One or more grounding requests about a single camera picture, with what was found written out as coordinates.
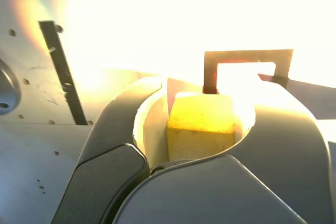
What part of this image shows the yellow cube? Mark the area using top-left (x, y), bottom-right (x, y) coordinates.
top-left (166, 92), bottom-right (236, 162)

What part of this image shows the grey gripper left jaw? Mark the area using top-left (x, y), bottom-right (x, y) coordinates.
top-left (49, 76), bottom-right (170, 224)

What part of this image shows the black tape strip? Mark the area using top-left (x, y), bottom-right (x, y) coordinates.
top-left (38, 20), bottom-right (89, 126)

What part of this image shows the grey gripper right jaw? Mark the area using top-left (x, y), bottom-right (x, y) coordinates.
top-left (104, 78), bottom-right (336, 224)

